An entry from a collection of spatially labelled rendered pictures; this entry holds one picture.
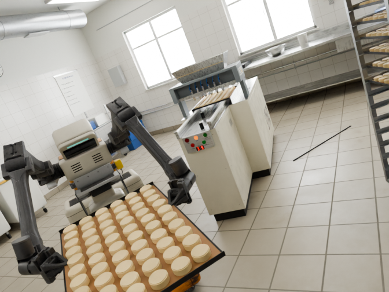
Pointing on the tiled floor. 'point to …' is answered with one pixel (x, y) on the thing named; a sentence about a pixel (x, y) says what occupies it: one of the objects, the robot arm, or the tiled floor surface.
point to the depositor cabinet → (252, 127)
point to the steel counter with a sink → (347, 42)
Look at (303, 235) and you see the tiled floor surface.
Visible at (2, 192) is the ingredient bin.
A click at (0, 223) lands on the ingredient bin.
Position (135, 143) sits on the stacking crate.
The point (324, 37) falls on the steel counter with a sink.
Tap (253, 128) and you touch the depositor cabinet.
